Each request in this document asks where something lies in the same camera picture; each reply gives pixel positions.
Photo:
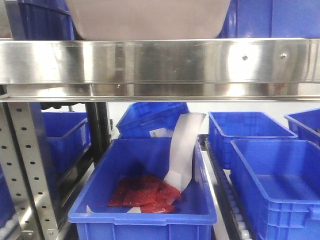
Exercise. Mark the blue crate with red bags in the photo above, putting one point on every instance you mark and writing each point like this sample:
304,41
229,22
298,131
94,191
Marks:
192,219

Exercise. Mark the white plastic bin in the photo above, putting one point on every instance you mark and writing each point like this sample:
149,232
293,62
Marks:
130,20

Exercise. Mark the white paper strip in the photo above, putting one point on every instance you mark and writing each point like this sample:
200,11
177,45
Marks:
181,150

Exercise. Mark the perforated steel shelf upright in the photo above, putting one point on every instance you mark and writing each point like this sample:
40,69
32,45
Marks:
26,161

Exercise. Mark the blue crate back centre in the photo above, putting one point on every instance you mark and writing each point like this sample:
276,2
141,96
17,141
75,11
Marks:
144,120

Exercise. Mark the blue crate upper right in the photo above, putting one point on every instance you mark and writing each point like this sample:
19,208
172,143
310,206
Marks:
272,19

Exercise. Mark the blue crate front right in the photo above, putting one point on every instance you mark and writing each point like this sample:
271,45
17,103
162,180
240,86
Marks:
278,185

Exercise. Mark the stainless steel shelf rail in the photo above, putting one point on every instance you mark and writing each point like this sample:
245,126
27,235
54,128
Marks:
210,70

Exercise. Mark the blue crate back right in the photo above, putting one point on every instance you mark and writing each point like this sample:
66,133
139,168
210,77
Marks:
241,125

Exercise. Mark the blue crate upper left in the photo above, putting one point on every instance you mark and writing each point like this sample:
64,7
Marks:
46,20

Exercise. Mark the blue crate left lower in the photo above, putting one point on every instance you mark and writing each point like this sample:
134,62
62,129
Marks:
68,135

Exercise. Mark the white roller conveyor track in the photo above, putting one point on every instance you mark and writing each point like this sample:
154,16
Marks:
232,222

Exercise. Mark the red plastic bags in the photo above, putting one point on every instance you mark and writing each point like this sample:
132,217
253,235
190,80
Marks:
148,193

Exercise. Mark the blue crate far right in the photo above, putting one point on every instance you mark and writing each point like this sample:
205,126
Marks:
306,124

